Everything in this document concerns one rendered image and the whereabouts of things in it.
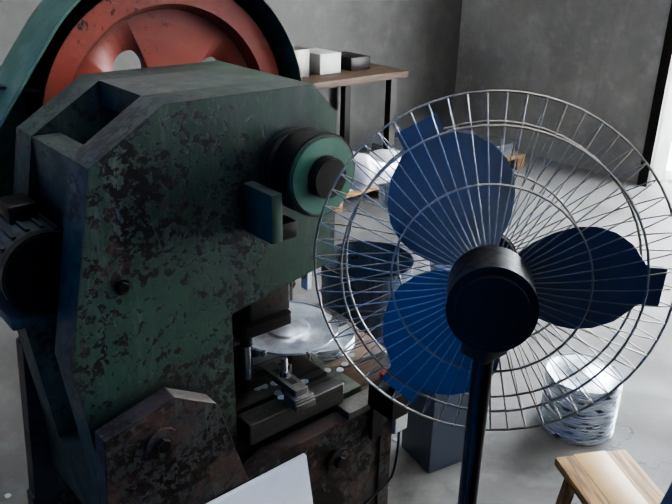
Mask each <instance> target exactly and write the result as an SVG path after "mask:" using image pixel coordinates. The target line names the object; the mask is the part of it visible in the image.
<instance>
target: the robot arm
mask: <svg viewBox="0 0 672 504"><path fill-rule="evenodd" d="M373 152H375V153H376V154H377V155H378V156H380V157H381V158H382V159H383V160H384V161H386V162H388V161H389V160H390V159H391V158H392V157H393V156H392V154H391V153H390V151H389V150H388V149H380V150H374V151H373ZM373 152H370V153H371V154H372V155H373V156H374V157H375V159H376V160H377V161H378V162H379V163H380V165H381V166H382V167H383V166H384V165H385V164H386V163H385V162H384V161H382V160H381V159H380V158H379V157H378V156H376V155H375V154H374V153H373ZM370 153H369V154H368V155H367V154H363V153H359V152H358V154H357V155H356V156H355V157H354V160H356V161H357V162H359V163H361V164H362V165H364V166H365V167H367V168H369V169H370V170H372V171H373V172H375V173H376V174H377V173H378V171H379V170H380V169H381V167H380V166H379V164H378V163H377V162H376V161H375V160H374V158H373V157H372V156H371V155H370ZM356 164H357V165H358V166H359V167H360V168H361V169H362V170H363V171H364V172H365V173H366V174H367V175H368V176H369V177H370V178H371V179H373V178H374V176H375V174H374V173H372V172H371V171H369V170H368V169H366V168H365V167H363V166H361V165H360V164H358V163H356ZM356 164H355V174H354V179H355V180H357V181H359V182H361V183H363V184H365V185H367V186H368V184H369V183H370V182H371V179H370V178H368V177H367V176H366V175H365V174H364V173H363V172H362V171H361V170H360V168H359V167H358V166H357V165H356ZM397 165H398V163H397V161H395V162H394V163H393V164H391V165H390V166H392V167H393V168H394V169H396V167H397ZM390 166H389V167H388V168H387V169H386V170H385V171H386V172H387V173H388V174H389V175H390V176H391V177H392V175H393V173H394V170H393V169H392V168H391V167H390ZM385 171H384V172H383V173H382V174H381V175H380V176H381V177H382V178H384V179H385V180H387V181H388V182H390V179H391V178H390V177H389V176H388V175H387V174H386V173H385ZM375 182H376V183H377V184H378V185H379V186H380V187H381V188H382V189H383V190H384V191H385V192H386V193H387V194H389V186H390V184H389V183H387V182H386V181H384V180H383V179H381V178H380V177H378V178H377V179H376V180H375ZM353 184H354V185H355V186H356V187H358V188H359V189H360V190H361V191H362V190H364V189H366V186H364V185H362V184H360V183H358V182H356V181H354V180H353ZM379 192H381V193H382V194H384V195H386V194H385V193H384V192H383V191H382V190H381V189H380V188H379ZM382 194H380V193H378V198H379V204H380V205H381V207H383V208H385V209H388V205H387V201H388V198H387V197H385V196H384V195H382ZM386 196H387V195H386ZM312 276H313V271H312V272H310V273H308V274H306V275H304V276H302V277H301V287H302V288H304V289H305V290H307V291H308V290H311V284H312Z"/></svg>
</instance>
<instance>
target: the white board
mask: <svg viewBox="0 0 672 504"><path fill-rule="evenodd" d="M206 504H313V499H312V492H311V485H310V478H309V471H308V464H307V456H306V455H305V454H304V453H303V454H301V455H299V456H297V457H295V458H293V459H291V460H289V461H287V462H285V463H283V464H281V465H279V466H278V467H276V468H274V469H272V470H270V471H268V472H266V473H264V474H262V475H260V476H258V477H256V478H254V479H252V480H250V481H248V482H247V483H245V484H243V485H241V486H239V487H237V488H235V489H233V490H231V491H229V492H227V493H225V494H223V495H221V496H219V497H217V498H216V499H214V500H212V501H210V502H208V503H206Z"/></svg>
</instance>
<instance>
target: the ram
mask: <svg viewBox="0 0 672 504"><path fill-rule="evenodd" d="M295 285H296V283H295V281H293V282H291V283H289V284H288V285H286V286H284V287H282V288H280V289H278V290H276V291H275V292H273V293H271V294H269V295H267V296H265V297H263V298H262V299H260V300H258V301H256V302H254V303H252V304H250V305H248V306H247V307H245V308H243V309H241V310H239V311H237V312H235V313H237V314H238V315H240V316H241V317H243V318H244V319H246V320H247V321H249V322H252V321H255V320H258V319H260V318H263V317H266V316H269V315H272V314H274V313H277V312H280V311H283V310H286V309H288V308H289V307H290V303H289V301H291V300H293V288H294V287H295Z"/></svg>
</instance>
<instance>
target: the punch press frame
mask: <svg viewBox="0 0 672 504"><path fill-rule="evenodd" d="M336 118H337V112H336V110H335V109H334V108H333V107H332V106H331V105H330V103H329V102H328V101H327V100H326V99H325V98H324V96H323V95H322V94H321V93H320V92H319V91H318V90H317V88H316V87H315V86H314V85H313V84H311V83H307V82H303V81H299V80H295V79H291V78H287V77H283V76H279V75H275V74H271V73H267V72H262V71H258V70H254V69H250V68H246V67H242V66H238V65H234V64H230V63H226V62H222V61H208V62H198V63H188V64H178V65H168V66H158V67H148V68H138V69H128V70H118V71H108V72H98V73H88V74H81V75H80V76H79V77H78V78H76V79H75V80H74V81H73V82H71V83H70V84H69V85H68V86H67V87H65V88H64V89H63V90H62V91H60V92H59V93H58V94H57V95H55V96H54V97H53V98H52V99H51V100H49V101H48V102H47V103H46V104H44V105H43V106H42V107H41V108H40V109H38V110H37V111H36V112H35V113H33V114H32V115H31V116H30V117H28V118H27V119H26V120H25V121H24V122H22V123H21V124H20V125H19V126H17V127H16V141H15V161H14V181H13V195H14V194H19V193H24V194H26V195H27V196H28V197H30V198H31V199H32V200H34V201H35V202H36V203H37V209H38V212H40V213H41V214H42V215H44V216H45V217H46V218H47V219H49V220H50V221H51V222H53V223H54V224H55V225H57V226H58V227H59V229H60V230H62V231H63V239H62V253H61V267H60V281H59V296H58V310H57V319H53V320H50V321H46V322H43V323H40V324H36V325H33V326H30V327H26V328H23V329H20V330H17V332H18V335H19V338H20V341H21V344H22V347H23V350H24V353H25V357H26V360H27V363H28V366H29V369H30V372H31V375H32V378H33V382H34V385H35V388H36V391H37V394H38V397H39V400H40V403H41V407H42V410H43V413H44V416H45V419H46V425H47V431H48V437H49V443H50V449H51V455H52V461H53V465H54V466H55V468H56V469H57V471H58V472H59V473H60V475H61V476H62V478H63V479H64V480H65V482H66V483H67V484H68V486H69V487H70V489H71V490H72V491H73V493H74V494H75V496H76V497H77V498H78V500H79V501H80V503H81V504H98V486H97V467H96V447H95V431H96V430H97V429H99V428H100V427H102V426H103V425H105V424H107V423H108V422H110V421H111V420H113V419H115V418H116V417H118V416H119V415H121V414H122V413H124V412H126V411H127V410H129V409H130V408H132V407H133V406H135V405H137V404H138V403H140V402H141V401H143V400H144V399H146V398H148V397H149V396H151V395H152V394H154V393H156V392H157V391H159V390H160V389H162V388H163V387H166V388H172V389H178V390H184V391H191V392H197V393H203V394H206V395H207V396H209V397H210V398H211V399H212V400H213V401H214V402H216V403H217V405H218V407H219V410H220V412H221V414H222V417H223V419H224V422H225V424H226V426H227V429H228V431H229V434H230V436H231V439H232V441H233V443H234V446H235V448H236V451H237V453H238V455H239V458H240V460H241V463H242V465H243V464H244V463H245V462H246V461H247V460H248V459H249V458H250V457H251V456H252V455H253V454H254V453H255V452H256V451H257V450H258V449H259V448H260V447H263V446H265V445H267V444H269V443H271V442H273V441H275V440H277V439H279V438H281V437H283V436H285V435H287V434H289V433H292V432H294V431H296V430H298V429H300V428H302V427H304V426H306V425H308V424H310V423H312V422H314V421H316V420H318V419H320V418H323V417H325V416H327V415H329V414H331V413H333V412H335V411H336V410H335V406H334V407H331V408H329V409H327V410H325V411H323V412H321V413H319V414H317V415H315V416H313V417H311V418H308V419H306V420H304V421H302V422H300V423H298V424H296V425H294V426H292V427H290V428H288V429H285V430H283V431H281V432H279V433H277V434H275V435H273V436H271V437H269V438H267V439H264V440H262V441H260V442H258V443H256V444H254V445H250V444H248V443H247V442H246V441H245V440H244V439H243V438H242V437H241V436H239V435H238V434H237V421H236V398H235V374H234V351H233V327H232V314H234V313H235V312H237V311H239V310H241V309H243V308H245V307H247V306H248V305H250V304H252V303H254V302H256V301H258V300H260V299H262V298H263V297H265V296H267V295H269V294H271V293H273V292H275V291H276V290H278V289H280V288H282V287H284V286H286V285H288V284H289V283H291V282H293V281H295V280H297V279H299V278H301V277H302V276H304V275H306V274H308V273H310V272H312V271H314V245H315V237H316V231H317V226H318V222H319V219H320V217H308V216H305V215H302V214H300V213H298V212H296V211H294V210H291V209H289V208H287V207H285V206H284V205H282V216H283V215H286V216H288V217H290V218H292V219H295V220H296V221H297V237H294V238H290V239H287V240H283V241H282V242H280V243H276V244H270V243H268V242H266V241H264V240H262V239H260V238H258V237H256V236H255V235H253V234H251V233H249V232H247V231H245V230H244V213H243V183H245V182H249V181H255V182H257V183H259V184H262V185H264V186H266V187H268V188H271V189H272V187H271V182H270V169H271V164H272V160H273V157H274V154H275V152H276V150H277V148H278V147H279V145H280V144H281V142H282V141H283V140H284V139H285V138H286V137H287V136H288V135H289V134H291V133H292V132H294V131H295V130H297V129H300V128H303V127H316V128H320V129H323V130H326V131H329V132H333V133H336Z"/></svg>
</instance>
